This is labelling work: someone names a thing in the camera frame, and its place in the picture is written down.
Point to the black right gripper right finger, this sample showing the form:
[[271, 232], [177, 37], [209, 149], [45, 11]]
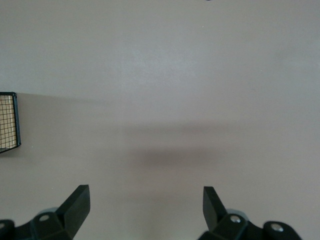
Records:
[[225, 230]]

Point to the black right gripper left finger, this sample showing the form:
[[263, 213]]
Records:
[[62, 220]]

